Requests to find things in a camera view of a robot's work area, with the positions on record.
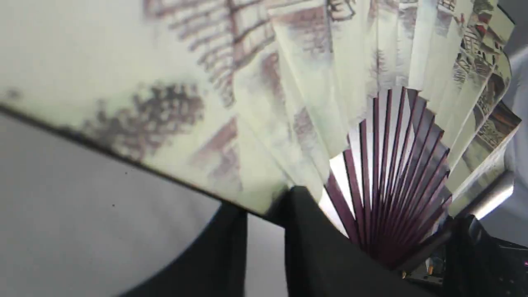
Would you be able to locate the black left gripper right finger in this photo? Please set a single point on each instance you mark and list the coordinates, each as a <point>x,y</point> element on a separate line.
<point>322,262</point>

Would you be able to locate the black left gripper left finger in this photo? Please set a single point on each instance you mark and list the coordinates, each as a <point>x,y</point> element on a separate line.
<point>214,265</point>

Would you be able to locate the painted paper folding fan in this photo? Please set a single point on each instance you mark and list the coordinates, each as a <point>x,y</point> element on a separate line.
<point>391,109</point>

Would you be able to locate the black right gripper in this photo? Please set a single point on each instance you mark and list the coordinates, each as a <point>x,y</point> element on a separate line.
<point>474,266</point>

